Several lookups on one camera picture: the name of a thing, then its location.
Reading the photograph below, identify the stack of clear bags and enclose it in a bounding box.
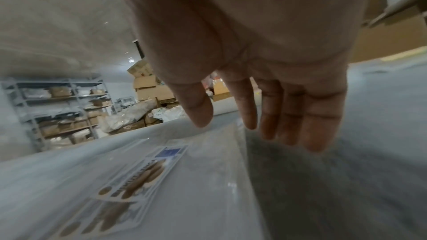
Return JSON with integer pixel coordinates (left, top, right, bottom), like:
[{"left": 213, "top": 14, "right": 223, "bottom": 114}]
[{"left": 0, "top": 120, "right": 271, "bottom": 240}]

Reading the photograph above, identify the black metal frame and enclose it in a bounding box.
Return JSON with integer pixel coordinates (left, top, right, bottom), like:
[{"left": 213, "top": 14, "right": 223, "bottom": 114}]
[{"left": 131, "top": 39, "right": 145, "bottom": 59}]

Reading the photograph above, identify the grey table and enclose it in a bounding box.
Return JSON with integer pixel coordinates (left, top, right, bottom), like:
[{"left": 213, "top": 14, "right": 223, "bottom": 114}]
[{"left": 0, "top": 49, "right": 427, "bottom": 240}]

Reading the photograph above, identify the white sack with blue print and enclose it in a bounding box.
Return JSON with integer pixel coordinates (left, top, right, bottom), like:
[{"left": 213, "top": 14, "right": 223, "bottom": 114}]
[{"left": 151, "top": 106, "right": 186, "bottom": 124}]

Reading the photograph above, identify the person's right hand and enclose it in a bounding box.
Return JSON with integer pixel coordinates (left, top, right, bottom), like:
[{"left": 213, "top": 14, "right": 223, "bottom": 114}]
[{"left": 116, "top": 0, "right": 375, "bottom": 153}]

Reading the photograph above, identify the plain yellowish cardboard box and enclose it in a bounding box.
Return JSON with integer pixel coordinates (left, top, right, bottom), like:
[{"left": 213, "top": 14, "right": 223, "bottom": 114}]
[{"left": 211, "top": 79, "right": 231, "bottom": 102}]

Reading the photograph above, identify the heap of tilted cardboard boxes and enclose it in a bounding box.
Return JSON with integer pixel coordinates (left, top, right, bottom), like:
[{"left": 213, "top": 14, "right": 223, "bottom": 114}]
[{"left": 126, "top": 58, "right": 177, "bottom": 103}]

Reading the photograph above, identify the grey metal shelf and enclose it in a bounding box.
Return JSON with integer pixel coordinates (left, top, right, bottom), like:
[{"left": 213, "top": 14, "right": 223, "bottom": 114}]
[{"left": 1, "top": 75, "right": 116, "bottom": 153}]

